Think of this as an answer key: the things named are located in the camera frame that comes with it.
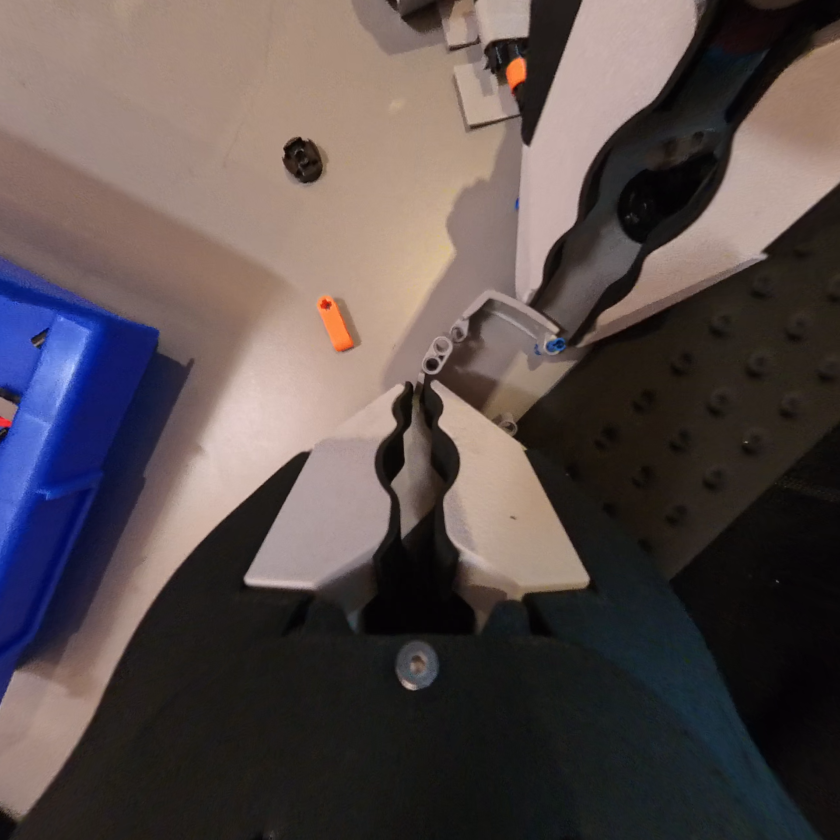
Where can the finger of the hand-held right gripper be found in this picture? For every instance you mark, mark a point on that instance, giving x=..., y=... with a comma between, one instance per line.
x=754, y=197
x=590, y=79

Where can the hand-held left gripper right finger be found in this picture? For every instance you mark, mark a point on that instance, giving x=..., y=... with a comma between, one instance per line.
x=518, y=525

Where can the small black round block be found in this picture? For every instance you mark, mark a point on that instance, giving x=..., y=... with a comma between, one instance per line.
x=304, y=159

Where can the small orange block pin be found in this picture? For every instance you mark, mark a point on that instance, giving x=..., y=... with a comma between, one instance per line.
x=336, y=323

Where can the blue plastic bin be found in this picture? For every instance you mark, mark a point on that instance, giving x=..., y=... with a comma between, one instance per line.
x=52, y=426

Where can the small grey panel orange pin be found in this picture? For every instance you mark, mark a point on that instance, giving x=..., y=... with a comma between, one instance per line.
x=485, y=92

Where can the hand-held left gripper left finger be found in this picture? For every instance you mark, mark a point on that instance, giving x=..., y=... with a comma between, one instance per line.
x=315, y=525

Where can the grey curved panel block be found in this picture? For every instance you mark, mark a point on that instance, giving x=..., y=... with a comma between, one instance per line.
x=518, y=313

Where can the black round core blue pin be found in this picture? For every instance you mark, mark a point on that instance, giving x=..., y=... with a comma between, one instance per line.
x=663, y=190

